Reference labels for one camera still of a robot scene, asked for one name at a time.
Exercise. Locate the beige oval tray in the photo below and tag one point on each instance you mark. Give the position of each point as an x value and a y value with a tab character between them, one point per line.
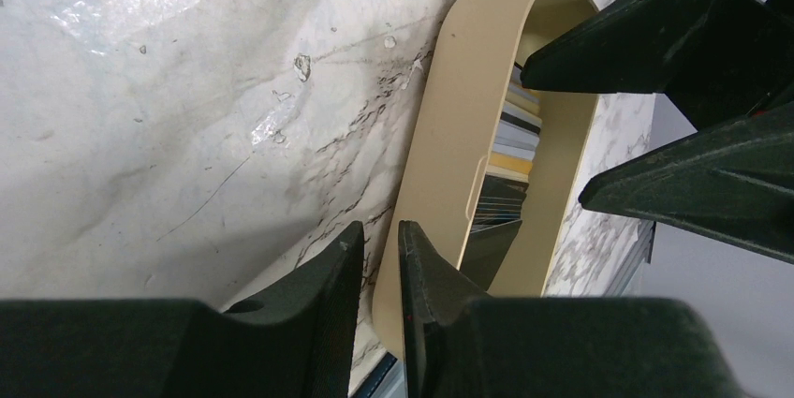
477	45

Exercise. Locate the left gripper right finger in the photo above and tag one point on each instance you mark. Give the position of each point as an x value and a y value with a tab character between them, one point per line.
461	342

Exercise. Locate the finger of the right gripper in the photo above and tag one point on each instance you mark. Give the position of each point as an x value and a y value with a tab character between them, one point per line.
715	60
732	183

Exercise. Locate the stack of credit cards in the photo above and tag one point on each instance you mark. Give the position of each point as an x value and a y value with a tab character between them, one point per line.
498	215

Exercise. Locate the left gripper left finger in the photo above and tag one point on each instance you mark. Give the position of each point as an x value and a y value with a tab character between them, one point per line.
294	338

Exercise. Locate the aluminium table frame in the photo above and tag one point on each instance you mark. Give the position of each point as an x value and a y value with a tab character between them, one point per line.
387	379

